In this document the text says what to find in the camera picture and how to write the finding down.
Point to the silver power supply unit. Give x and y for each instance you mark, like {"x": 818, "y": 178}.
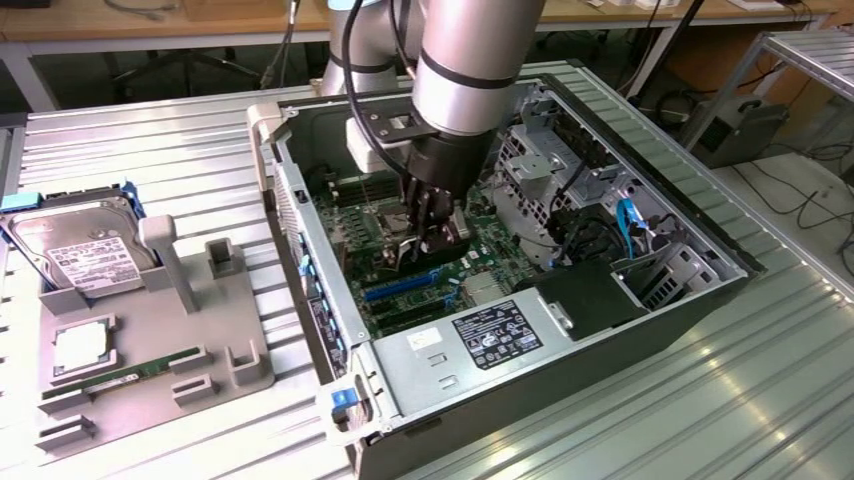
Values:
{"x": 427, "y": 370}

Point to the black office chair base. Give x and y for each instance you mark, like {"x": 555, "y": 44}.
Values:
{"x": 180, "y": 62}

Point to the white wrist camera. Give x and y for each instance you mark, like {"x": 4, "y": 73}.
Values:
{"x": 367, "y": 155}

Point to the blue disk bracket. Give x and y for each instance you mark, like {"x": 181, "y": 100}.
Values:
{"x": 22, "y": 205}

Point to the blue expansion slot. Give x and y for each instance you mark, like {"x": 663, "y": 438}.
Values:
{"x": 400, "y": 287}

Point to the grey parts rack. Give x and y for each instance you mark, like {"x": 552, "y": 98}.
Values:
{"x": 147, "y": 400}

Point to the green RAM stick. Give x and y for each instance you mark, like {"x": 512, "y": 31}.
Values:
{"x": 160, "y": 367}

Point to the silver CPU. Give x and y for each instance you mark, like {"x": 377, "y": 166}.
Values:
{"x": 81, "y": 347}

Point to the wooden desk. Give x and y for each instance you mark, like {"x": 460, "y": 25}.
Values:
{"x": 200, "y": 22}

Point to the CPU socket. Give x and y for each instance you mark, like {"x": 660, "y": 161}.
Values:
{"x": 389, "y": 220}

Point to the silver chipset heatsink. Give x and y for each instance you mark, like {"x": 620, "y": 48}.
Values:
{"x": 487, "y": 290}

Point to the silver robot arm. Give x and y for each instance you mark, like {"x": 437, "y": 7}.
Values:
{"x": 467, "y": 65}

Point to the silver hard disk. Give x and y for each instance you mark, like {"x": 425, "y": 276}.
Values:
{"x": 80, "y": 250}

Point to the grey case clamp with latch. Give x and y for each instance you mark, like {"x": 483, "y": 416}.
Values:
{"x": 347, "y": 430}

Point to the green motherboard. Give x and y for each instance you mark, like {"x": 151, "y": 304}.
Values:
{"x": 494, "y": 255}

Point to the blue case latch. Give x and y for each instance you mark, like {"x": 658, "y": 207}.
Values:
{"x": 343, "y": 400}

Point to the black plastic shroud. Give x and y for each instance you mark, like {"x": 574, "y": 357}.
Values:
{"x": 587, "y": 300}

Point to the metal drive cage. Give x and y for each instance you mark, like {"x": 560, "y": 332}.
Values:
{"x": 534, "y": 175}

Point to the open black PC case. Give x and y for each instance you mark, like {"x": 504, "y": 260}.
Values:
{"x": 600, "y": 360}

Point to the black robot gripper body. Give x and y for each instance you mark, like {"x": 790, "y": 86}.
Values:
{"x": 443, "y": 162}

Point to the black graphics card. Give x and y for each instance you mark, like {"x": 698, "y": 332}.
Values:
{"x": 373, "y": 260}

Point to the grey case corner clamp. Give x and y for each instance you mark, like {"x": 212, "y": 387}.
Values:
{"x": 263, "y": 120}

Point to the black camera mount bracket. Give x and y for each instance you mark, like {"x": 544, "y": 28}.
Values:
{"x": 393, "y": 131}

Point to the black box on floor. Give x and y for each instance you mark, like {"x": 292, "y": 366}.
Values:
{"x": 747, "y": 135}

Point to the metal slat shelf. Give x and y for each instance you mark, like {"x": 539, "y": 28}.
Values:
{"x": 814, "y": 55}

